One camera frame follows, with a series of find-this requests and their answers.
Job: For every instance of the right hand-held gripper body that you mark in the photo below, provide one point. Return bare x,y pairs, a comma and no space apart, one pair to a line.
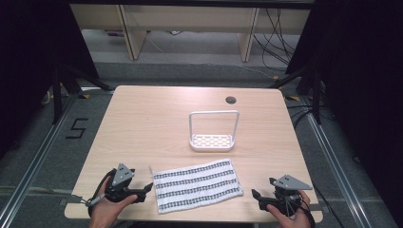
289,183

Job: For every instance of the grey table grommet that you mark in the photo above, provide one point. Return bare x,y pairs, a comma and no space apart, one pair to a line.
231,100

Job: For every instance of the black metal stand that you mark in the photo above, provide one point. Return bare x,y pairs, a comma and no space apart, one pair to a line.
58,91
313,91

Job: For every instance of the aluminium floor rail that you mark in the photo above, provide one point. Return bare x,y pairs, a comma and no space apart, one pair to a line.
335,161
34,164

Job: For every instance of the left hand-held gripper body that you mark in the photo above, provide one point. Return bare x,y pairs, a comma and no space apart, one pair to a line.
122,177

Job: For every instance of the person's right hand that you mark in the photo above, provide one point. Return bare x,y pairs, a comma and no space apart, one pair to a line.
286,221

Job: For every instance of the yellow black floor tape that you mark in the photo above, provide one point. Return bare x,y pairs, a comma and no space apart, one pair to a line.
84,95
292,98

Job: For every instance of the dark curtain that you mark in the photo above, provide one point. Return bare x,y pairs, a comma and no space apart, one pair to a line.
31,63
364,79

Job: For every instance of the person's left hand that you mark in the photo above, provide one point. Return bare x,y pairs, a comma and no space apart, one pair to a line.
103,212

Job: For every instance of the white striped towel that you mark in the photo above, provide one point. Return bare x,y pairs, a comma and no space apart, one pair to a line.
196,186

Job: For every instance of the light wooden shelf unit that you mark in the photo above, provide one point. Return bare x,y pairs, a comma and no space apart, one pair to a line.
190,19

